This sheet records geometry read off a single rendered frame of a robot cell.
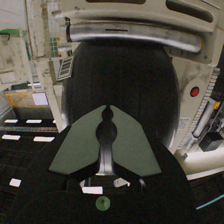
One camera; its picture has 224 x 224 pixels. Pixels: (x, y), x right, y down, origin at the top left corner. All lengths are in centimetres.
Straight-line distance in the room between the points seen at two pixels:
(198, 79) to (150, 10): 31
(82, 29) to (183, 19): 22
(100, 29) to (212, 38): 27
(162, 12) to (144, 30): 5
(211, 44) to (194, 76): 16
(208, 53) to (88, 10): 29
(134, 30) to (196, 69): 28
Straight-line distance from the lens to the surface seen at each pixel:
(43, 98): 456
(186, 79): 44
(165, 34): 29
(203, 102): 57
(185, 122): 55
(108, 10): 25
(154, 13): 27
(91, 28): 27
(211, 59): 33
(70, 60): 26
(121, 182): 183
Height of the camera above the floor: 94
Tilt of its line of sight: 32 degrees up
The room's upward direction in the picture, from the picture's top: 178 degrees counter-clockwise
